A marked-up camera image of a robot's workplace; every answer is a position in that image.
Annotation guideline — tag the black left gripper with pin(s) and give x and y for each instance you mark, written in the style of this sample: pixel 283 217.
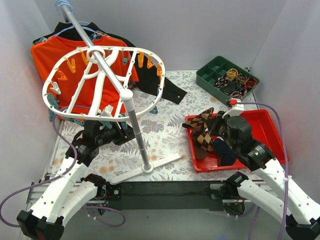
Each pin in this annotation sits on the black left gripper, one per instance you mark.
pixel 122 134

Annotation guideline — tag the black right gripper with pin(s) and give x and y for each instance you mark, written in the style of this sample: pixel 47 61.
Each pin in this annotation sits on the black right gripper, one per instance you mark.
pixel 220 124

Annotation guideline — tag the brown argyle sock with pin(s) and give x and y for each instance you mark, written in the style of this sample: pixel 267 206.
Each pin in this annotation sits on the brown argyle sock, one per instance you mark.
pixel 198 123
pixel 204 141

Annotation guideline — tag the dark navy sock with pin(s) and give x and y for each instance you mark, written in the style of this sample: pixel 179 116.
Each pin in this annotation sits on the dark navy sock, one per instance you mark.
pixel 226 156

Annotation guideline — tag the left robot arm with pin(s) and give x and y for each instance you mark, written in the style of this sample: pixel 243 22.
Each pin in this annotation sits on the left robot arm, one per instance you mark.
pixel 65 180

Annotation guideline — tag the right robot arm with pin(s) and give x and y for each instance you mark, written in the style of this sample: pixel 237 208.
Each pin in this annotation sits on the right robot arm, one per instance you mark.
pixel 288 203

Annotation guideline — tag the white oval clip hanger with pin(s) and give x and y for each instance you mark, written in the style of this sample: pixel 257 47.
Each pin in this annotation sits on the white oval clip hanger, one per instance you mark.
pixel 110 54

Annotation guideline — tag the white stand base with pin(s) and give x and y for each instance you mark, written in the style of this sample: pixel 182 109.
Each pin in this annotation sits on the white stand base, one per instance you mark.
pixel 142 170

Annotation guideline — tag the floral table mat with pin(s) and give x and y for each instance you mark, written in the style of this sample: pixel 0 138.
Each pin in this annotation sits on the floral table mat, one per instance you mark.
pixel 164 136

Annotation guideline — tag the floral rolled sock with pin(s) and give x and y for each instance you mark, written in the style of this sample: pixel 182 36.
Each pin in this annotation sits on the floral rolled sock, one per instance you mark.
pixel 221 82

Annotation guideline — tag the silver stand pole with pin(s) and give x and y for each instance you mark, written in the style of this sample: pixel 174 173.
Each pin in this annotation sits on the silver stand pole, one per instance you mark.
pixel 126 95

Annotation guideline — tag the green compartment box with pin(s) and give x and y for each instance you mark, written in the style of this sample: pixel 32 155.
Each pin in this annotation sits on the green compartment box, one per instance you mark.
pixel 217 67

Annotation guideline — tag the yellow rolled sock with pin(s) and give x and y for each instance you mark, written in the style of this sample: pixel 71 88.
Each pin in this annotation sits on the yellow rolled sock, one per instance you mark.
pixel 232 73

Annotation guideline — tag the orange rolled sock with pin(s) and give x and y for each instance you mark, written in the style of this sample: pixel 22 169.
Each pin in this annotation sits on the orange rolled sock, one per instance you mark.
pixel 250 83

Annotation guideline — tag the black garment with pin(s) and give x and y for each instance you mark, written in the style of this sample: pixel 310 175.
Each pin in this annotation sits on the black garment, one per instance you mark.
pixel 148 81

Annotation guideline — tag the orange t-shirt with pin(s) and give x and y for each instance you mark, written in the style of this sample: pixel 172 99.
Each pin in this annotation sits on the orange t-shirt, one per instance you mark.
pixel 46 54

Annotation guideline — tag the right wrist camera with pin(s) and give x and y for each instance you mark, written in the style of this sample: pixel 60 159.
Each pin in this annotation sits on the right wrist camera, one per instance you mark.
pixel 235 108

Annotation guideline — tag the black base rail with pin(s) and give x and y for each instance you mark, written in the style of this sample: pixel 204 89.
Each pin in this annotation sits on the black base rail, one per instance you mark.
pixel 164 195

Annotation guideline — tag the aluminium frame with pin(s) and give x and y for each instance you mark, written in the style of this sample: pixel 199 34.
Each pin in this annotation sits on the aluminium frame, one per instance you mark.
pixel 298 214

